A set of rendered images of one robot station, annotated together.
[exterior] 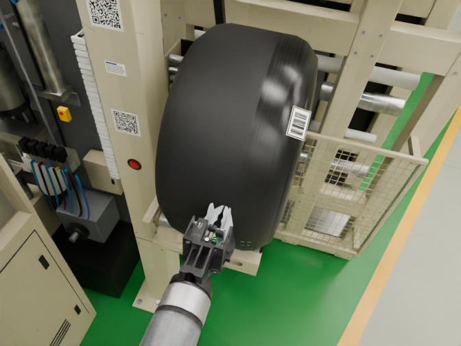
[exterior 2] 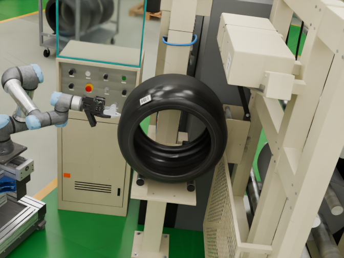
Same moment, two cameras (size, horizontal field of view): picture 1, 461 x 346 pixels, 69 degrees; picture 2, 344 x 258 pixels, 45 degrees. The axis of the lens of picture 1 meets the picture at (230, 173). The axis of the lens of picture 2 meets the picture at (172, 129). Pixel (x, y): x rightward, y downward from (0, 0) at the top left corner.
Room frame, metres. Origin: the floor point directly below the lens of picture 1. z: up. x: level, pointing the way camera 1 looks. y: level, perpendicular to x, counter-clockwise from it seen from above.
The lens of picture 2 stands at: (0.24, -1.92, 2.28)
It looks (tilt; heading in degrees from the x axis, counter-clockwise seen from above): 29 degrees down; 76
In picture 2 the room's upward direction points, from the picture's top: 8 degrees clockwise
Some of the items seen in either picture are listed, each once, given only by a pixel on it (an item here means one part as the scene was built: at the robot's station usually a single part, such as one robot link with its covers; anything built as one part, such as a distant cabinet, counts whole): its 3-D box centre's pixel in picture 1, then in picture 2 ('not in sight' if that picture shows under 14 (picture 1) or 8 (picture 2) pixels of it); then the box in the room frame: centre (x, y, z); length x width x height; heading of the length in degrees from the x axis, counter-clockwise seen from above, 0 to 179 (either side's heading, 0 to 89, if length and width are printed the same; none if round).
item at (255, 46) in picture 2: not in sight; (250, 47); (0.98, -0.16, 1.71); 0.61 x 0.25 x 0.15; 79
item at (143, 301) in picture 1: (166, 289); (150, 244); (0.74, 0.28, 0.01); 0.27 x 0.27 x 0.02; 79
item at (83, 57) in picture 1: (105, 117); not in sight; (0.72, 0.37, 1.19); 0.05 x 0.04 x 0.48; 169
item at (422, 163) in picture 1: (287, 190); (217, 233); (0.99, -0.26, 0.65); 0.90 x 0.02 x 0.70; 79
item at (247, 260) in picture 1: (207, 241); (142, 173); (0.57, 0.05, 0.84); 0.36 x 0.09 x 0.06; 79
